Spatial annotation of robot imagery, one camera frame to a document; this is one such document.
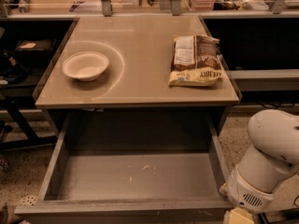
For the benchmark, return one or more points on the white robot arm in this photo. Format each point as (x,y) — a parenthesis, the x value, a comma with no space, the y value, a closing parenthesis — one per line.
(271,158)

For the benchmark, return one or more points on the brown yellow snack bag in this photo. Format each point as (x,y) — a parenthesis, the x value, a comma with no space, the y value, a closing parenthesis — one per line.
(195,61)

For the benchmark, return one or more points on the black metal stand leg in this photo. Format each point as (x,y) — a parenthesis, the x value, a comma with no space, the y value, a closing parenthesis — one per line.
(288,216)

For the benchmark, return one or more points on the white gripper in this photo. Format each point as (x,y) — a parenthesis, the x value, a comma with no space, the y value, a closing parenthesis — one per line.
(246,192)

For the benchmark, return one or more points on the grey top drawer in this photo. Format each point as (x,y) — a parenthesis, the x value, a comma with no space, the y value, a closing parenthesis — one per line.
(132,167)

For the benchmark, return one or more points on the white perforated clog shoe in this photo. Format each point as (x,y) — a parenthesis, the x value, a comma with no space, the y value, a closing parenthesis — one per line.
(7,212)

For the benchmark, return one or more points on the white paper bowl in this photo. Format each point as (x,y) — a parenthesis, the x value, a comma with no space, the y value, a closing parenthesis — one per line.
(85,66)

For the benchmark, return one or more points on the black headphones on shelf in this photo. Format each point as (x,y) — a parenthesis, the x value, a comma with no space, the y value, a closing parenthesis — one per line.
(16,73)

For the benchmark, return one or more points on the black box with label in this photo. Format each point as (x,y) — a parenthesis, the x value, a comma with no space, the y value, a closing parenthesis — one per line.
(34,53)

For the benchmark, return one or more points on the black table frame leg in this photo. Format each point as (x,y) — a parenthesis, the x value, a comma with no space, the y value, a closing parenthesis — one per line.
(32,139)

